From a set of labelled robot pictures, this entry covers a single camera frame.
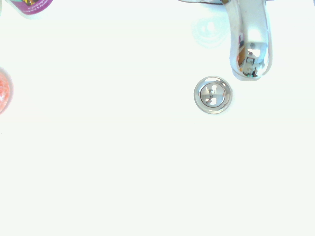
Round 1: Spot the chrome faucet spout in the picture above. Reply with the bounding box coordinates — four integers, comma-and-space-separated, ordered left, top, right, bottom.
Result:
177, 0, 274, 82

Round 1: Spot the chrome sink drain stopper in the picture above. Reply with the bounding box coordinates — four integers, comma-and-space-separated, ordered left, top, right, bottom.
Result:
193, 76, 233, 115

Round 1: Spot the purple labelled soap bottle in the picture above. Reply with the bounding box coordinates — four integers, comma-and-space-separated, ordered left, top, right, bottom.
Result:
4, 0, 54, 16

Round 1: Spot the white ceramic sink basin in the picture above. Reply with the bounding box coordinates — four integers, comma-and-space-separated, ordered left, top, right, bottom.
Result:
0, 0, 315, 236

